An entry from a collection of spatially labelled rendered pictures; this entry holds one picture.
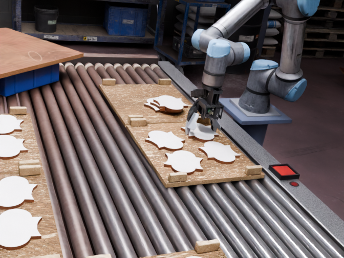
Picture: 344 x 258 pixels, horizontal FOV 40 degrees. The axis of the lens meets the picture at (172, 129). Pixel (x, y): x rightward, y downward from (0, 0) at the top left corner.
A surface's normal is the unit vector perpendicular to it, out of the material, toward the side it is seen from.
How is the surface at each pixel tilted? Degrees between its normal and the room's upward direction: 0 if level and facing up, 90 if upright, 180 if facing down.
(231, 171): 0
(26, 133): 0
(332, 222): 0
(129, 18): 90
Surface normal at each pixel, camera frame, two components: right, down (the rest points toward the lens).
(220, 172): 0.14, -0.90
